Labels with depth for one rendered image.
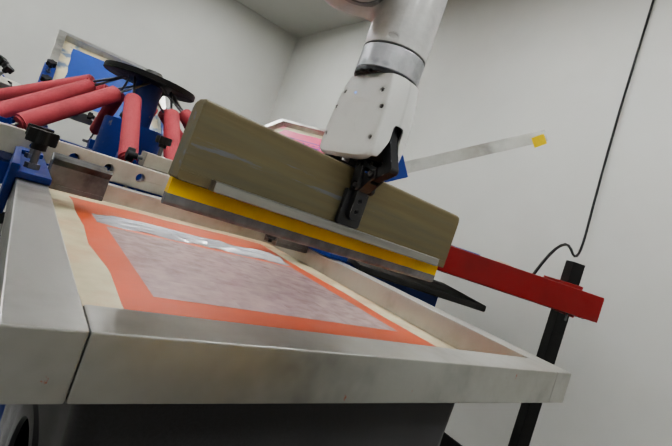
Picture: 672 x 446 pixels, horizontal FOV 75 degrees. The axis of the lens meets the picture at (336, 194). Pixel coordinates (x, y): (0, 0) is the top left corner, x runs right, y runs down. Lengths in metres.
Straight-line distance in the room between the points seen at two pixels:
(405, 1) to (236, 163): 0.26
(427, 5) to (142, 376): 0.44
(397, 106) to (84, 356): 0.35
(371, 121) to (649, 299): 2.06
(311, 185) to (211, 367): 0.23
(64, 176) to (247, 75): 4.71
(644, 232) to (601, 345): 0.56
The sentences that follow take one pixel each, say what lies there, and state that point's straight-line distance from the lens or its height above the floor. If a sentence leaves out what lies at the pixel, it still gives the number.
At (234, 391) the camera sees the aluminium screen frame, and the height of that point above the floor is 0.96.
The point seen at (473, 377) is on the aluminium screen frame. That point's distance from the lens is 0.47.
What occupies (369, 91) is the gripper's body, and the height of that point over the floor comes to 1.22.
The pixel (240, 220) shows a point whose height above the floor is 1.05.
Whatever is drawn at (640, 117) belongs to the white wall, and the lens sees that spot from 2.66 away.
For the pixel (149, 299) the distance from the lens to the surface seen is 0.44.
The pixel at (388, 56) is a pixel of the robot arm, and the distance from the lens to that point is 0.50.
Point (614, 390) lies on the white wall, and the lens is 2.44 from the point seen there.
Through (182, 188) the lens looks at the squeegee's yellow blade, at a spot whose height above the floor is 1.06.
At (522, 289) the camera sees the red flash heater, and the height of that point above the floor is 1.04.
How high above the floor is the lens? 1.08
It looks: 2 degrees up
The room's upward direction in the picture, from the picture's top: 19 degrees clockwise
